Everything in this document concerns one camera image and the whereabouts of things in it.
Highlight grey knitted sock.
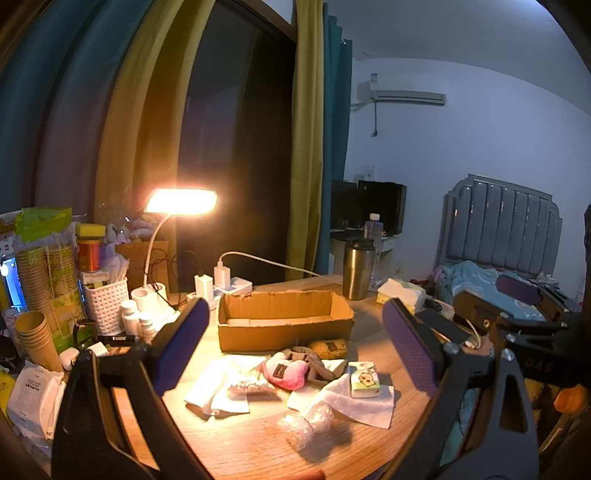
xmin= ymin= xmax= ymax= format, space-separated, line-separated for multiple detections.
xmin=284 ymin=346 xmax=343 ymax=382

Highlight white woven plastic basket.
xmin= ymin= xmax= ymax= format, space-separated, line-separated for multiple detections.
xmin=82 ymin=276 xmax=129 ymax=336

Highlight loose brown paper cups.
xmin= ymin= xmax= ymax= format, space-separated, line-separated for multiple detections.
xmin=14 ymin=310 xmax=64 ymax=373

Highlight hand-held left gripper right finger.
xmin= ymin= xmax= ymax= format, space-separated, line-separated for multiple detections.
xmin=382 ymin=296 xmax=539 ymax=480

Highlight red jar with yellow lid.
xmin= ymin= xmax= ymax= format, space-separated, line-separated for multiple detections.
xmin=75 ymin=223 xmax=102 ymax=273

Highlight black flat device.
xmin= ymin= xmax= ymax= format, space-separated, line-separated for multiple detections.
xmin=414 ymin=308 xmax=468 ymax=345

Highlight pink plush toy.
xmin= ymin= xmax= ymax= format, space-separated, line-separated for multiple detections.
xmin=259 ymin=353 xmax=310 ymax=392

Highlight translucent plastic bag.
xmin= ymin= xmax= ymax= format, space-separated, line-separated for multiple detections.
xmin=99 ymin=222 xmax=131 ymax=283

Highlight grey padded bed headboard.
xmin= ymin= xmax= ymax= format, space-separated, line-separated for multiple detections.
xmin=436 ymin=174 xmax=563 ymax=296

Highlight brown paper bag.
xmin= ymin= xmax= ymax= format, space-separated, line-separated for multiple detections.
xmin=115 ymin=240 xmax=172 ymax=294

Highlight white wet wipes pack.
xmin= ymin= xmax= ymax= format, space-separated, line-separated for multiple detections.
xmin=6 ymin=360 xmax=66 ymax=440

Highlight white desk lamp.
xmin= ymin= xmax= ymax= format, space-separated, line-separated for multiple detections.
xmin=131 ymin=188 xmax=218 ymax=325

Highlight white air conditioner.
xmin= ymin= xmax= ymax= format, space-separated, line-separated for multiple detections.
xmin=357 ymin=80 xmax=447 ymax=108

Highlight white charging cable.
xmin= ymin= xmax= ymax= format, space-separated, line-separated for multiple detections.
xmin=219 ymin=251 xmax=324 ymax=278

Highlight black monitor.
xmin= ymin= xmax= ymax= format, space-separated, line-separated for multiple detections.
xmin=330 ymin=179 xmax=407 ymax=234

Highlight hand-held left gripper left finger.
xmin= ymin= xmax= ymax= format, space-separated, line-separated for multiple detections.
xmin=51 ymin=296 xmax=212 ymax=480

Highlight green packaged paper cups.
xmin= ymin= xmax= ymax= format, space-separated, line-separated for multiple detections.
xmin=13 ymin=207 xmax=87 ymax=356

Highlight cardboard box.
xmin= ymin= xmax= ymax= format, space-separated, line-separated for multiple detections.
xmin=218 ymin=290 xmax=355 ymax=354

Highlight dark window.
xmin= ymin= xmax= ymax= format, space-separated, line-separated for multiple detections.
xmin=178 ymin=0 xmax=297 ymax=291

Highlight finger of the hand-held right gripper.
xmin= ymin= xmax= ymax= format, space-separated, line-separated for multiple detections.
xmin=454 ymin=289 xmax=505 ymax=345
xmin=495 ymin=274 xmax=580 ymax=313

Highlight large white pill bottle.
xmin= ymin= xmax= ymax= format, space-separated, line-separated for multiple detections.
xmin=121 ymin=300 xmax=140 ymax=336

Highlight blue bedding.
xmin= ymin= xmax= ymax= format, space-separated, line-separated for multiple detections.
xmin=434 ymin=260 xmax=548 ymax=321

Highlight green white tissue packet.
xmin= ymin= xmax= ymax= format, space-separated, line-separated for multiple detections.
xmin=348 ymin=361 xmax=382 ymax=398

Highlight white paper towel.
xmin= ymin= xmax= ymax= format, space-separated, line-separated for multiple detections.
xmin=286 ymin=374 xmax=398 ymax=430
xmin=185 ymin=360 xmax=252 ymax=419

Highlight steel tumbler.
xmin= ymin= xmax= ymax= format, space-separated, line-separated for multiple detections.
xmin=342 ymin=239 xmax=376 ymax=301

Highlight teal curtain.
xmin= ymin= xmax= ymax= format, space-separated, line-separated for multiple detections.
xmin=322 ymin=4 xmax=354 ymax=278
xmin=0 ymin=0 xmax=153 ymax=217

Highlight clear bubble wrap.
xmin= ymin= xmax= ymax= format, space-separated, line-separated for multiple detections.
xmin=277 ymin=401 xmax=336 ymax=451

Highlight pale green tissue box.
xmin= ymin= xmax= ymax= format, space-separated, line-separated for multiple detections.
xmin=376 ymin=278 xmax=426 ymax=313

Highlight clear plastic water bottle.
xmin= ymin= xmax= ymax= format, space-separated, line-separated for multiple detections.
xmin=364 ymin=213 xmax=384 ymax=252

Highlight white power strip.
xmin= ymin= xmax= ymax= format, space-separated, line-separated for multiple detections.
xmin=191 ymin=276 xmax=254 ymax=310

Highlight black cable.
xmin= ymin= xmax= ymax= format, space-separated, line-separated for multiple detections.
xmin=150 ymin=248 xmax=205 ymax=306

